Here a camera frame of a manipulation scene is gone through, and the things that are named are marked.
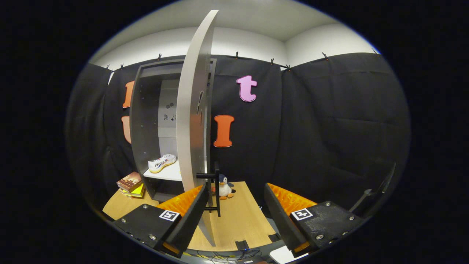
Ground penguin plush toy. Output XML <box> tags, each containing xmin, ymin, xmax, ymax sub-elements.
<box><xmin>212</xmin><ymin>174</ymin><xmax>236</xmax><ymax>200</ymax></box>

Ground row of black clips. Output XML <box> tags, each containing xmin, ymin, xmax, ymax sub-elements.
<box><xmin>106</xmin><ymin>48</ymin><xmax>378</xmax><ymax>71</ymax></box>

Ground beige shoe cabinet door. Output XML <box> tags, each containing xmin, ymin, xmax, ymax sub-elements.
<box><xmin>176</xmin><ymin>10</ymin><xmax>221</xmax><ymax>247</ymax></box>

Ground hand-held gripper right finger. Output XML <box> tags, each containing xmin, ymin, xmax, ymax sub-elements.
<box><xmin>264</xmin><ymin>183</ymin><xmax>367</xmax><ymax>258</ymax></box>

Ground yellow book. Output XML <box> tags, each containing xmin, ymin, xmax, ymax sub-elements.
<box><xmin>126</xmin><ymin>183</ymin><xmax>145</xmax><ymax>197</ymax></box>

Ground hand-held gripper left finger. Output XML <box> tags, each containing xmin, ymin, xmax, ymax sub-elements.
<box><xmin>113</xmin><ymin>184</ymin><xmax>210</xmax><ymax>259</ymax></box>

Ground dark grey shoe cabinet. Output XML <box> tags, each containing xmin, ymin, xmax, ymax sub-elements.
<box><xmin>130</xmin><ymin>59</ymin><xmax>217</xmax><ymax>203</ymax></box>

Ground black backdrop cloth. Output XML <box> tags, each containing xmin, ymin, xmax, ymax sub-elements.
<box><xmin>66</xmin><ymin>52</ymin><xmax>411</xmax><ymax>220</ymax></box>

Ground brown book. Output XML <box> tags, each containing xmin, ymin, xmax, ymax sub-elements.
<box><xmin>117</xmin><ymin>172</ymin><xmax>143</xmax><ymax>192</ymax></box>

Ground white flat object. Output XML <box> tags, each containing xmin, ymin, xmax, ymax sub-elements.
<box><xmin>269</xmin><ymin>245</ymin><xmax>310</xmax><ymax>264</ymax></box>

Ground white striped canvas shoe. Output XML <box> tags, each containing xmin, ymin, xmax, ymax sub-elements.
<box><xmin>148</xmin><ymin>154</ymin><xmax>177</xmax><ymax>173</ymax></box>

